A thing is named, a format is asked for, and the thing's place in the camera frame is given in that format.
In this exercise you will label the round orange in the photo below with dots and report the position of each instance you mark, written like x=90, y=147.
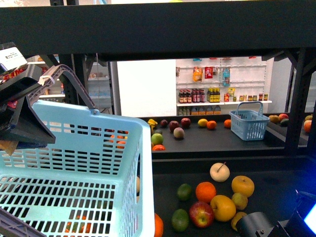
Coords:
x=159, y=227

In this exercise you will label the red apple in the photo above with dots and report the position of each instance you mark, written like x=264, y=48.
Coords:
x=201, y=214

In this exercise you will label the far green apple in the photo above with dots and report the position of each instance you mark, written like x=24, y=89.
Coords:
x=157, y=139

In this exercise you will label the yellow apple back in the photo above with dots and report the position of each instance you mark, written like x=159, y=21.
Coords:
x=243, y=184

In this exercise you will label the light teal shopping basket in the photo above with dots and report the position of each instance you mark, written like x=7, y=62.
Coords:
x=94, y=181

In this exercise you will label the yellow apple front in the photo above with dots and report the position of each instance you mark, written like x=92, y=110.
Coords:
x=223, y=207

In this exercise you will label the blue basket far shelf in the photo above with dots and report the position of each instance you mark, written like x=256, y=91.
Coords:
x=249, y=125

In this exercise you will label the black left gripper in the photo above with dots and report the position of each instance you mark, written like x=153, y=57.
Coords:
x=20, y=126

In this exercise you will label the far peach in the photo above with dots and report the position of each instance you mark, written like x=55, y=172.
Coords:
x=179, y=133

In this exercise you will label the small yellow-green pear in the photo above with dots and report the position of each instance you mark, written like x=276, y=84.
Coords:
x=240, y=201

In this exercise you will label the grey basket handle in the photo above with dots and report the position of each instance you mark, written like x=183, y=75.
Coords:
x=75, y=91

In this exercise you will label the green lime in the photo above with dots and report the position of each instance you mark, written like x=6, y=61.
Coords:
x=184, y=192
x=180, y=220

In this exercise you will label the green lime back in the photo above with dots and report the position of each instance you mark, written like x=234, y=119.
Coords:
x=184, y=192

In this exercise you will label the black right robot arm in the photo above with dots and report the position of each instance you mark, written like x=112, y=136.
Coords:
x=299, y=222

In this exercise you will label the small orange mandarin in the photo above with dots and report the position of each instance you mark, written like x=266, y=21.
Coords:
x=205, y=191

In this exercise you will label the yellow apple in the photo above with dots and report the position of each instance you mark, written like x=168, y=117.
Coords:
x=243, y=184
x=223, y=207

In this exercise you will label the white pear with stem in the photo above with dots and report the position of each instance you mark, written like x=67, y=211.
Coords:
x=219, y=172

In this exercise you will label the far yellow lemon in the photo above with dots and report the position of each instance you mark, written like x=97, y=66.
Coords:
x=202, y=122

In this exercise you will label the green lime front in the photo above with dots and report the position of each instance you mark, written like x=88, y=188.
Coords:
x=180, y=220

